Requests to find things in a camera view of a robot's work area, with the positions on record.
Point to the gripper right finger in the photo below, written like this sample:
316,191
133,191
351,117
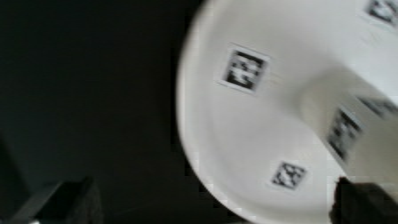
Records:
362,206

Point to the white cylindrical table leg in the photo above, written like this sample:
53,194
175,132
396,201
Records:
350,114

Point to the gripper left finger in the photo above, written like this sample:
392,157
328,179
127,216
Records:
62,204

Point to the white round table top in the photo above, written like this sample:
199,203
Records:
264,44

